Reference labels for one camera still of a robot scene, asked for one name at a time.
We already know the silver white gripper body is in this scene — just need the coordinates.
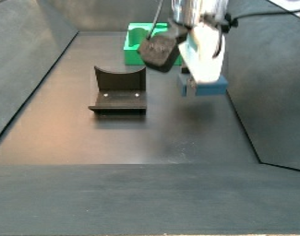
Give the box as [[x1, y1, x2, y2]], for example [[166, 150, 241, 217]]
[[170, 0, 229, 84]]

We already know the black square camera plate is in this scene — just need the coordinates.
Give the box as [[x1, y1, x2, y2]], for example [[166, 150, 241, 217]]
[[137, 34, 179, 73]]

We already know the green shape-sorter board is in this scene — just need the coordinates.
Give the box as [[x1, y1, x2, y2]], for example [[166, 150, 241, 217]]
[[122, 22, 183, 65]]

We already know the black curved fixture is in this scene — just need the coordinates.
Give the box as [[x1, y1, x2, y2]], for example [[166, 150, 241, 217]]
[[87, 66, 147, 115]]

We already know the blue rectangular block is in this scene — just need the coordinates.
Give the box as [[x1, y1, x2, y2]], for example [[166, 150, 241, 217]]
[[177, 74, 229, 97]]

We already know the black cable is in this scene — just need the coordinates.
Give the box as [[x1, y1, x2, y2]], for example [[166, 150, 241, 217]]
[[225, 7, 300, 24]]

